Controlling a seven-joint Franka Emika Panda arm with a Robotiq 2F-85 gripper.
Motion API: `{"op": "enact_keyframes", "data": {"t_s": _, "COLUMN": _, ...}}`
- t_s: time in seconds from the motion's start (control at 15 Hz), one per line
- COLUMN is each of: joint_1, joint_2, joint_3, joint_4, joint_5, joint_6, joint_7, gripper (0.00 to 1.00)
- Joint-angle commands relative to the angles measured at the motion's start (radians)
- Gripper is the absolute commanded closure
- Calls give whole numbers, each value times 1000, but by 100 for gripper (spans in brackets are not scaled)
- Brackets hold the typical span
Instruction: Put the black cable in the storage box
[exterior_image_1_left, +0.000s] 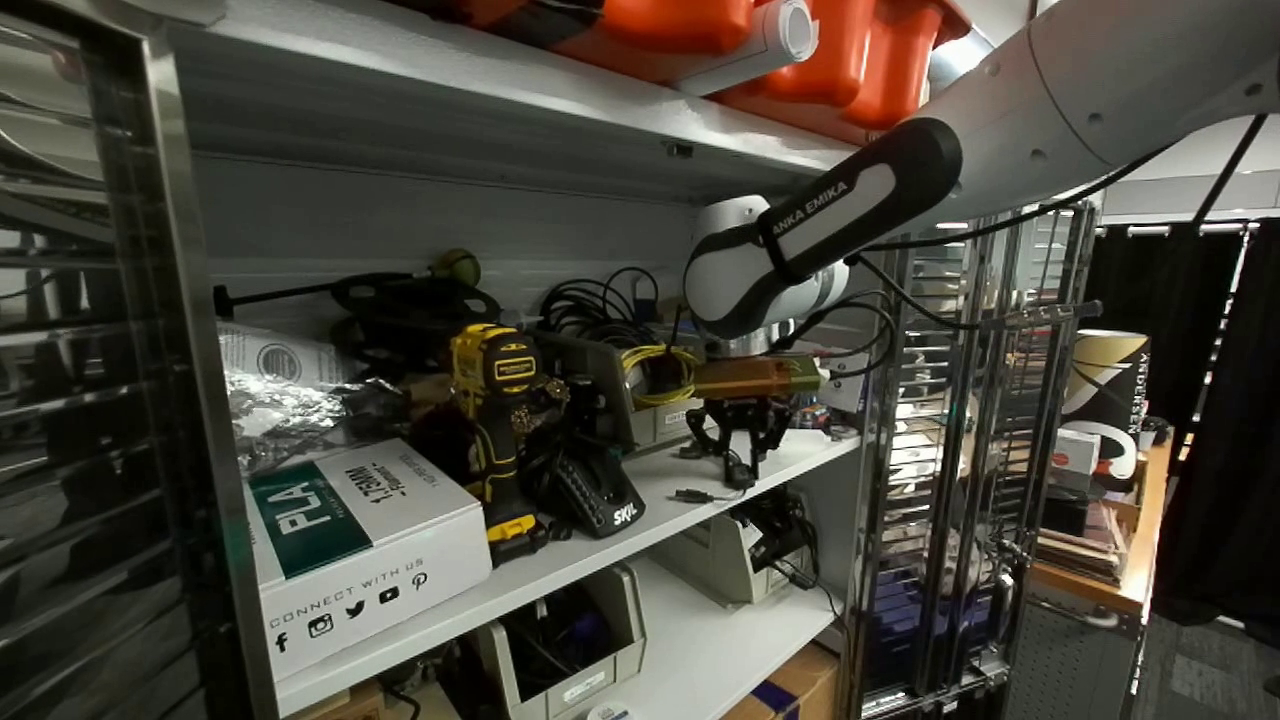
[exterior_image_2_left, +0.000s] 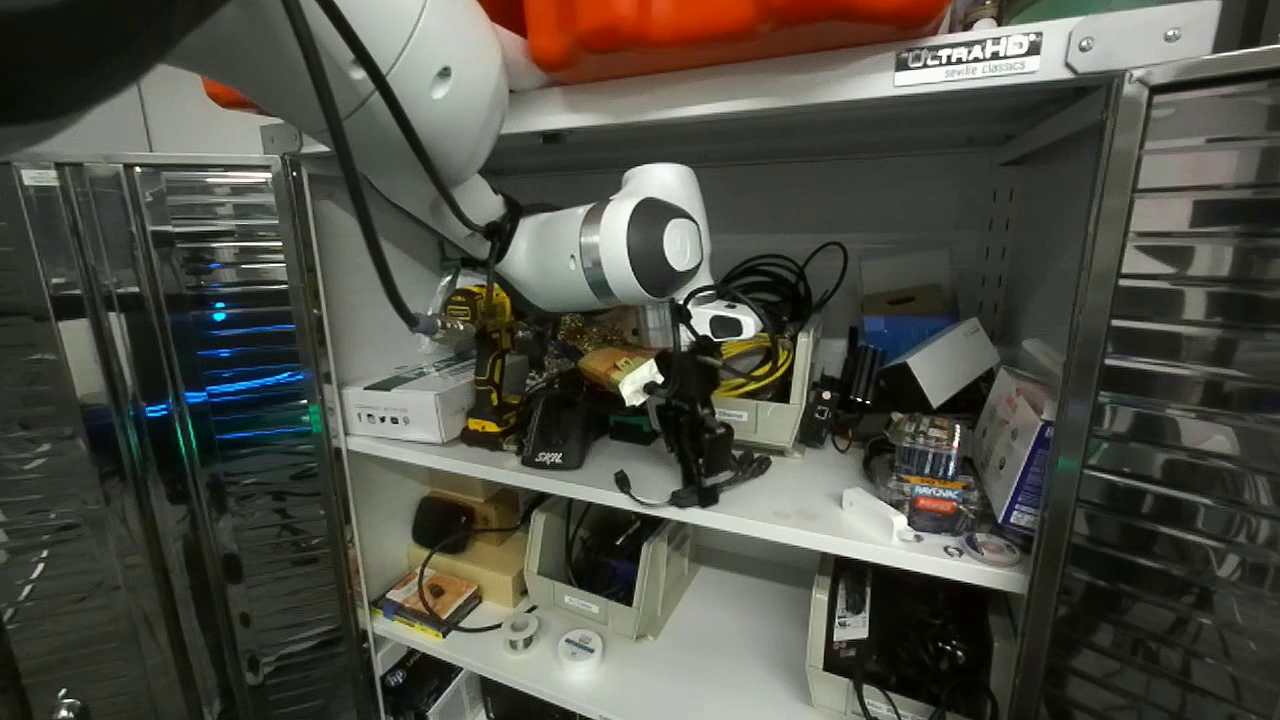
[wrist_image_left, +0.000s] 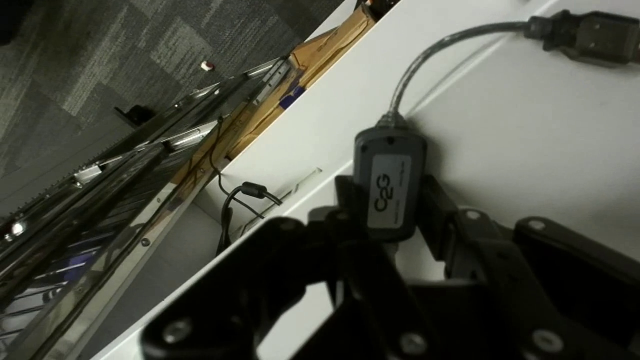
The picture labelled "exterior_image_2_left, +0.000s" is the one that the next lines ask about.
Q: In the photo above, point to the grey bin with dark contents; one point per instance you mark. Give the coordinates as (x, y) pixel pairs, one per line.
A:
(606, 572)

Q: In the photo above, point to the dark notebook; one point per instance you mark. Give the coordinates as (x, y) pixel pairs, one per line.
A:
(430, 607)

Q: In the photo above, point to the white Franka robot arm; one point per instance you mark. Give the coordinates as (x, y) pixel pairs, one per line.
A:
(441, 120)

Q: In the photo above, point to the blue box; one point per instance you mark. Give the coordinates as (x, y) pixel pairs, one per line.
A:
(906, 332)

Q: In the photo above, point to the cardboard box with black pad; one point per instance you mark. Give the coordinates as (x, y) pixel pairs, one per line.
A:
(470, 542)

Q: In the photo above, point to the white printed package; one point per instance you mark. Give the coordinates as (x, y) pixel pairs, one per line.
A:
(1013, 447)

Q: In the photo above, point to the orange plastic case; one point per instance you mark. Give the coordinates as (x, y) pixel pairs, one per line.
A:
(695, 28)

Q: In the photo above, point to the white box green PLA label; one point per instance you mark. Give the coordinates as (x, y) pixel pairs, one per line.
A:
(406, 400)

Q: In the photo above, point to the battery blister pack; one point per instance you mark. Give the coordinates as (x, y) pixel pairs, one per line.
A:
(929, 464)

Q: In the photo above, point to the black battery charger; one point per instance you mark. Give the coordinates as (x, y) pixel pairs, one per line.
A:
(562, 427)

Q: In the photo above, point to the white folded card box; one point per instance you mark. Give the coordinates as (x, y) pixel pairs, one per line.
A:
(949, 362)

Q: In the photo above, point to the white black oval device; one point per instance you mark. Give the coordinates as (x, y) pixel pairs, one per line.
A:
(727, 321)

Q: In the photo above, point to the grey storage bin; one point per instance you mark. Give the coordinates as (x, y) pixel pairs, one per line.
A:
(782, 412)

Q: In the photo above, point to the grey metal shelf unit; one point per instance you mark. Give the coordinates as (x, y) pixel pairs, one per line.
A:
(827, 507)

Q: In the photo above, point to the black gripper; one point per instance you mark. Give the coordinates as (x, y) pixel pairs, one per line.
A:
(687, 390)

